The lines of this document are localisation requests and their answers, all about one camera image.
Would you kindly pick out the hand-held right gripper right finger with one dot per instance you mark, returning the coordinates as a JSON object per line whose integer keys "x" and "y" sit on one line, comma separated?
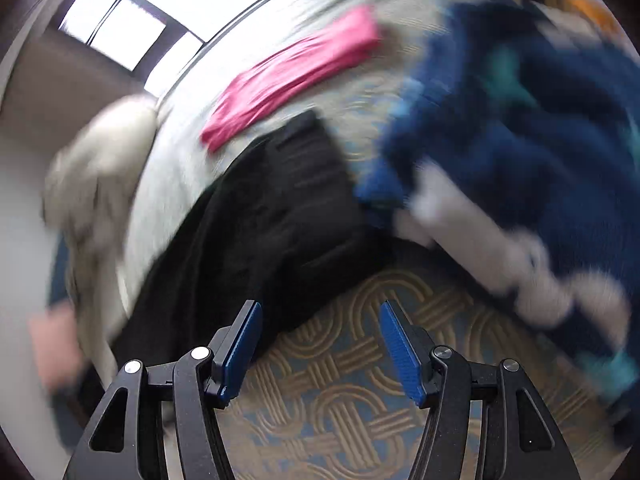
{"x": 400, "y": 355}

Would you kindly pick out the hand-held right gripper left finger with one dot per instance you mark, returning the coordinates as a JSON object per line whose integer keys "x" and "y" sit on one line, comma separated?
{"x": 245, "y": 350}

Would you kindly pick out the black pants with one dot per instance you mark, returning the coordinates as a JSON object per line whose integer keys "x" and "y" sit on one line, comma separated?
{"x": 260, "y": 220}

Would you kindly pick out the bed with patterned cover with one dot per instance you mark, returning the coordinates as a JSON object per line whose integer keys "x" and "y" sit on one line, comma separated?
{"x": 325, "y": 410}

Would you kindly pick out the cream pillow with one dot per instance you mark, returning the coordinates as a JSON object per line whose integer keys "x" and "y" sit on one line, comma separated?
{"x": 100, "y": 170}

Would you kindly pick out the blue and white fleece garment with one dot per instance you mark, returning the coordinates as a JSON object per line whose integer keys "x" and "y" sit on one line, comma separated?
{"x": 525, "y": 160}

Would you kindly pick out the pink garment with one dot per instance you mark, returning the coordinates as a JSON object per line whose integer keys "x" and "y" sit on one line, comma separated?
{"x": 290, "y": 75}

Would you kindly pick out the dark framed window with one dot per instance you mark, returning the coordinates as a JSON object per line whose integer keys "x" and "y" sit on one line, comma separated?
{"x": 115, "y": 25}

